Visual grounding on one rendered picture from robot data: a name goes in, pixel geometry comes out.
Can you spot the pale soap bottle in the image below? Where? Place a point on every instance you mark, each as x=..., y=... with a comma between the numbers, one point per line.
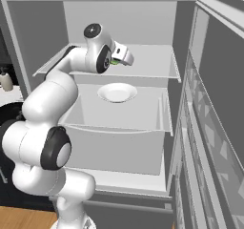
x=5, y=81

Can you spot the white plate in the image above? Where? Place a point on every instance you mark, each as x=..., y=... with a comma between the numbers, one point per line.
x=117, y=92

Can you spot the grey fridge door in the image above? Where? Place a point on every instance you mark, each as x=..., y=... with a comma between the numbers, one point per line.
x=219, y=89

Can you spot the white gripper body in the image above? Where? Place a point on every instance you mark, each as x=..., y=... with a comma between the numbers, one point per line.
x=128, y=58

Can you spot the grey fridge cabinet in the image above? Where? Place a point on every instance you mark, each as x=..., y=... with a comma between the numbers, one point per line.
x=127, y=19

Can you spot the grey fridge drawer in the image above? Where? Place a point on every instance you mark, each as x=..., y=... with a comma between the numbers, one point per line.
x=127, y=143

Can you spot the black appliance front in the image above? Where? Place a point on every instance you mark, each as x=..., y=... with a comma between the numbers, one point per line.
x=8, y=188

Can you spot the grey freezer drawer front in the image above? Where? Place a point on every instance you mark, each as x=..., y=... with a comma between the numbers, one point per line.
x=133, y=212

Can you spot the grey fridge shelf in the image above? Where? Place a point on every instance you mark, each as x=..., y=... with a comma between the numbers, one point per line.
x=152, y=64

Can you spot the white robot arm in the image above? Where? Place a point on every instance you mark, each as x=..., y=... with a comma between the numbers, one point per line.
x=47, y=102

